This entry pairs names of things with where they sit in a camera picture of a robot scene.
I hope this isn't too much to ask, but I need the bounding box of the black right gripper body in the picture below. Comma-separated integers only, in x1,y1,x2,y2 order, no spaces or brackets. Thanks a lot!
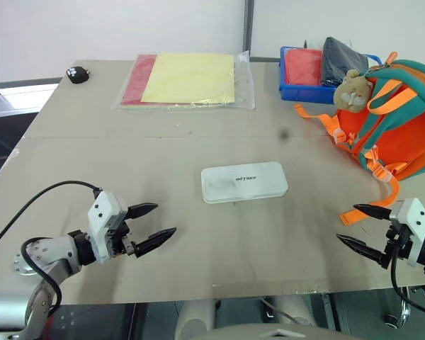
383,220,414,269

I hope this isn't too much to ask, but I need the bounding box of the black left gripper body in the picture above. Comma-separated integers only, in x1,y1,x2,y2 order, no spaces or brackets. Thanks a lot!
107,211,137,258

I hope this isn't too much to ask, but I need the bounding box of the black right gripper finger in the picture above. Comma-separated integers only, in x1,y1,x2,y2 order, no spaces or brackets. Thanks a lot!
335,233,390,267
352,203,392,222

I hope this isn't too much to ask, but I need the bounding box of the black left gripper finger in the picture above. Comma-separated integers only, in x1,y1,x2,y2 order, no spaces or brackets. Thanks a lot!
125,202,159,222
133,227,179,259

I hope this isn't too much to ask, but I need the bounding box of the orange and teal backpack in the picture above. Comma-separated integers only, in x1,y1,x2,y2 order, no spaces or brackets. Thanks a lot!
293,51,425,228

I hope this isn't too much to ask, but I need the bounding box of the white plastic pencil case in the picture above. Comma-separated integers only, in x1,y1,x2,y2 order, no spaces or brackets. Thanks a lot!
200,161,290,205

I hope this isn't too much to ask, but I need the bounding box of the chrome rounded fitting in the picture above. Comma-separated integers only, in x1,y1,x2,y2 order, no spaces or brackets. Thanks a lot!
385,285,412,329

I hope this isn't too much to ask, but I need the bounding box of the white rounded tube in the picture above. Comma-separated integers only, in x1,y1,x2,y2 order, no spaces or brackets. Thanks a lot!
268,293,317,327
173,298,217,340

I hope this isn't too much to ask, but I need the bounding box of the silver round flange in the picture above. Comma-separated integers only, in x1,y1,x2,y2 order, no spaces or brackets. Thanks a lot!
11,250,40,278

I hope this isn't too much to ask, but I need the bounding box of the beige plush toy pendant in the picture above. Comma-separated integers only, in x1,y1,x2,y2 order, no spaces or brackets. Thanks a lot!
332,69,373,114

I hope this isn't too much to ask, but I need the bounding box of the red paper sheet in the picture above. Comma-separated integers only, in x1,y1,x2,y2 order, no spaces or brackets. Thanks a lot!
119,53,159,106

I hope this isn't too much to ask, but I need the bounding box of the blue plastic bin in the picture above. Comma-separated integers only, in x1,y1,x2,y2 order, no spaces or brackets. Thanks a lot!
278,45,384,106

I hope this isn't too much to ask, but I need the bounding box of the yellow paper sheet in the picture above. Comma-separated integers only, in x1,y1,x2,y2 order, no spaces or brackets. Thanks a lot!
140,52,237,106

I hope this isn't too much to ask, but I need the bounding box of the small black paw-print object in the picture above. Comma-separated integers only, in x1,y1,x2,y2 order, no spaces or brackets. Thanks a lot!
64,65,92,85

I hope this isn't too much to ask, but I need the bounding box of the dark grey fabric pouch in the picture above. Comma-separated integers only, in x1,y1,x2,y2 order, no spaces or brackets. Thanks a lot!
319,35,370,87

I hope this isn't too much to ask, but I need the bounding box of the red cloth item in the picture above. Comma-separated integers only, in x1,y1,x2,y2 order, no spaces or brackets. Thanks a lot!
284,48,324,87

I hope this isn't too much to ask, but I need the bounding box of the clear plastic bag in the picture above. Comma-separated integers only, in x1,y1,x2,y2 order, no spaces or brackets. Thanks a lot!
110,50,256,112

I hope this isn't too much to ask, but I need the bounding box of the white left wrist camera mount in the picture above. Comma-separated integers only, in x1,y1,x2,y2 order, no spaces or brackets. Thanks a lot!
87,191,129,266

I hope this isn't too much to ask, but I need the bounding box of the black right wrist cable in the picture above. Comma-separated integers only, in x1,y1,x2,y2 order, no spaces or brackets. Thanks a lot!
390,244,425,317

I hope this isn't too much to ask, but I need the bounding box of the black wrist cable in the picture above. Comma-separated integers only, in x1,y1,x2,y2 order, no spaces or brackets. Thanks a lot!
390,244,425,317
0,180,103,262

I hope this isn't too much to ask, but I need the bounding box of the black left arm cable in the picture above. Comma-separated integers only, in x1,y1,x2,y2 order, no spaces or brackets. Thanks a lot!
21,237,63,319

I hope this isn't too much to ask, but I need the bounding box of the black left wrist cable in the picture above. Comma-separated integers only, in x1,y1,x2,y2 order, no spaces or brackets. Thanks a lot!
0,180,103,262

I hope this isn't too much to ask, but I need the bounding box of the grey vertical post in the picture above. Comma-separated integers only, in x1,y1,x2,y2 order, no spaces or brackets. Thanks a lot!
242,0,255,60

